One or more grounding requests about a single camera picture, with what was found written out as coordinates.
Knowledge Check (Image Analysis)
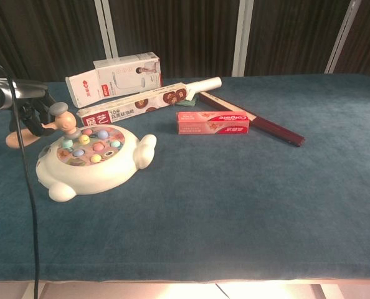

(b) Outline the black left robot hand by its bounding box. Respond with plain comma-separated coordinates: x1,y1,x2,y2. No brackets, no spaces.
8,88,57,138

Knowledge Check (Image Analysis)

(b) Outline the peach and grey toy hammer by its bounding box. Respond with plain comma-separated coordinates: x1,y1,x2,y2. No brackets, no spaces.
5,103,77,148

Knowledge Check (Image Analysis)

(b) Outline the white whack-a-mole toy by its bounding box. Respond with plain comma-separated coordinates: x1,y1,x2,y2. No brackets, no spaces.
35,124,158,202

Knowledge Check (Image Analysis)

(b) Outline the white appliance carton box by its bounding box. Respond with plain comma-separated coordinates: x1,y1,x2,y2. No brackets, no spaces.
65,52,163,107

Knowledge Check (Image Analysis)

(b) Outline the long baking paper box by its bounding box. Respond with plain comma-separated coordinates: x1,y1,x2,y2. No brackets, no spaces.
76,81,201,127

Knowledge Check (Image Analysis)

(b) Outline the small green packet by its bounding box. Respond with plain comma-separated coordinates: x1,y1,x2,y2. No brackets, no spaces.
176,95,200,108

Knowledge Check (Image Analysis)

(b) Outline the white paper roll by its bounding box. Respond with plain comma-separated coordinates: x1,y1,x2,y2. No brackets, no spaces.
187,77,222,95

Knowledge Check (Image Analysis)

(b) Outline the red Colgate toothpaste box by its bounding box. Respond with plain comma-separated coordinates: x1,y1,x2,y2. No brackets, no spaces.
176,111,250,135

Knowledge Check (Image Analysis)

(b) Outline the blue velvet tablecloth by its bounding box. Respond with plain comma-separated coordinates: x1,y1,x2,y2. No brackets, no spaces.
0,74,370,285

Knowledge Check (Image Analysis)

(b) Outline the long dark red box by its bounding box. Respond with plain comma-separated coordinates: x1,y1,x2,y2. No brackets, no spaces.
198,91,306,148

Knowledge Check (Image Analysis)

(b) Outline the black cable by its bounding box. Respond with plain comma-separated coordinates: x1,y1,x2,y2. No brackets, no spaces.
0,60,40,299

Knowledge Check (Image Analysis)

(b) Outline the white frame post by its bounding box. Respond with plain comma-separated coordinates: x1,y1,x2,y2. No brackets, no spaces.
230,0,255,77
324,0,361,75
93,0,118,60

